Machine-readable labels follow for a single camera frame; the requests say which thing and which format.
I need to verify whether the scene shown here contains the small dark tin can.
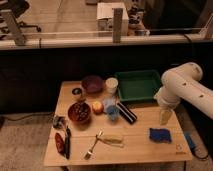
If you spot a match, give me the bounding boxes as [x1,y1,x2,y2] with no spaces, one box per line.
[72,88,83,101]

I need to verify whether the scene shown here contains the purple bowl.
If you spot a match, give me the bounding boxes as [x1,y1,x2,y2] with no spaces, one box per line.
[82,75,103,93]

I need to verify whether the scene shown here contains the blue object beside table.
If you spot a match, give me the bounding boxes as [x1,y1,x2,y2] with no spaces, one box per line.
[184,133,196,150]

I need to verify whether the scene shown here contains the blue plastic cup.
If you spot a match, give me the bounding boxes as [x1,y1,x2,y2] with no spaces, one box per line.
[106,105,119,121]

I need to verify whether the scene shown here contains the clear plastic cup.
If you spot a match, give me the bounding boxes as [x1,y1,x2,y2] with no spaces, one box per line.
[102,97,116,111]

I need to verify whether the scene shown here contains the green plastic tray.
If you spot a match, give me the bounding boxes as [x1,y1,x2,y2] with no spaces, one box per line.
[115,70,161,102]

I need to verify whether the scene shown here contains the white cardboard box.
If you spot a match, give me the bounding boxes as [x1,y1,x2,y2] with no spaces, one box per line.
[97,2,129,35]

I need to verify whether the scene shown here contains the blue sponge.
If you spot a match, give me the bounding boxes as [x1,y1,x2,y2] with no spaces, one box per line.
[149,128,172,143]

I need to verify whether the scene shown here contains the office chair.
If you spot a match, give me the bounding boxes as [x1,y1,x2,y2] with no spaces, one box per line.
[0,0,41,34]

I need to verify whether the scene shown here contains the red spoon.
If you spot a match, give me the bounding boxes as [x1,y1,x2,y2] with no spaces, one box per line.
[55,133,65,154]

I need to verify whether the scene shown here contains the apple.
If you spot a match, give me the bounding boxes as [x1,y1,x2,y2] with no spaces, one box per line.
[92,101,104,114]

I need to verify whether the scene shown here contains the white cup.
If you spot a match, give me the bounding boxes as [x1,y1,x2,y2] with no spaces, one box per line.
[106,77,118,94]

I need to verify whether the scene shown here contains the metal fork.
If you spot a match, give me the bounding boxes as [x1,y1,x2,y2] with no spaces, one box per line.
[84,131,103,160]

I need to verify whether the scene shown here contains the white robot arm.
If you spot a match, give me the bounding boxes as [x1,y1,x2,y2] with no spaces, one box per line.
[154,62,213,125]

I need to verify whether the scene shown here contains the red bowl with food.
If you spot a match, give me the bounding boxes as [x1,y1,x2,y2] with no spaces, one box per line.
[68,102,91,124]

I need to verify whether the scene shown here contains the cream handled utensil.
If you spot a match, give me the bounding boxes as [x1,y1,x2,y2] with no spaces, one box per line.
[99,135,124,147]

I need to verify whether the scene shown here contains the black rectangular brush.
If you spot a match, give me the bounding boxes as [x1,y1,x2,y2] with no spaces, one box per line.
[117,102,137,124]

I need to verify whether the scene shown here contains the black marker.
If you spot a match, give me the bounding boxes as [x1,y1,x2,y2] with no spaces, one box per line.
[65,126,71,159]

